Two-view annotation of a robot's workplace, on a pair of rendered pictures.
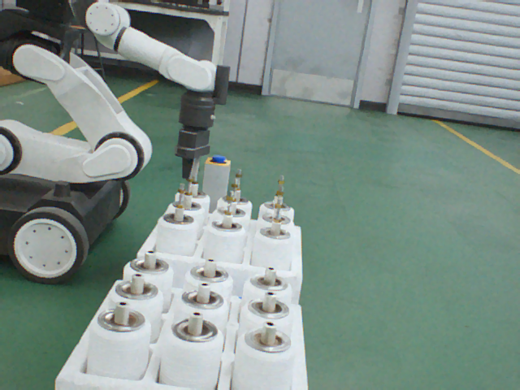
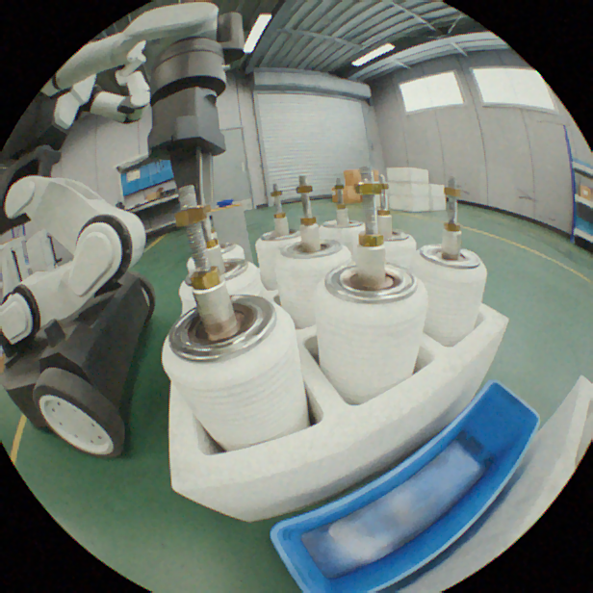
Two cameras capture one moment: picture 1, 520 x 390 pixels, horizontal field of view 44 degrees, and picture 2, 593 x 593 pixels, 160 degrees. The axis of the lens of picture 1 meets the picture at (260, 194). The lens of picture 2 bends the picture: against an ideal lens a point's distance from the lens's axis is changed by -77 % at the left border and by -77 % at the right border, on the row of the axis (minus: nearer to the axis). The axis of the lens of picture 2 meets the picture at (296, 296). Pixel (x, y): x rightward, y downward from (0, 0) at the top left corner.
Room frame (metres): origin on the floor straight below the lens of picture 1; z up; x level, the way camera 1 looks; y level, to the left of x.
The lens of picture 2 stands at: (1.35, 0.18, 0.33)
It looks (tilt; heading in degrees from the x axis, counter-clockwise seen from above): 27 degrees down; 342
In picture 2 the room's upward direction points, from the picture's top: 8 degrees counter-clockwise
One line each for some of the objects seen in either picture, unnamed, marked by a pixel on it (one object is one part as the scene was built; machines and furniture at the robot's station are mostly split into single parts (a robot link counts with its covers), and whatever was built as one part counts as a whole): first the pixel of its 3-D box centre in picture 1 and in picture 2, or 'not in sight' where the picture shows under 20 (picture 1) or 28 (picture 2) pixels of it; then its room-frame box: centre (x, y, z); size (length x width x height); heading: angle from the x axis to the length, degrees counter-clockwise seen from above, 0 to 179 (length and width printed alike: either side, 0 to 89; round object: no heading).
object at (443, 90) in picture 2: not in sight; (429, 91); (4.50, -4.86, 2.95); 1.90 x 0.08 x 1.00; 1
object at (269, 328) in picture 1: (268, 333); not in sight; (0.94, -0.04, 0.26); 0.02 x 0.02 x 0.03
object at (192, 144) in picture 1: (195, 131); (190, 106); (1.60, 0.18, 0.45); 0.13 x 0.10 x 0.12; 161
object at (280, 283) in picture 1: (269, 282); not in sight; (1.17, -0.04, 0.25); 0.08 x 0.08 x 0.01
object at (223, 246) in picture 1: (222, 261); (367, 363); (1.48, 0.07, 0.16); 0.10 x 0.10 x 0.18
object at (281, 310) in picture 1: (268, 309); not in sight; (1.05, -0.04, 0.25); 0.08 x 0.08 x 0.01
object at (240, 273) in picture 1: (223, 270); (321, 350); (1.60, 0.07, 0.09); 0.39 x 0.39 x 0.18; 89
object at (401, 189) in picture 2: not in sight; (408, 189); (3.38, -2.15, 0.27); 0.39 x 0.39 x 0.18; 2
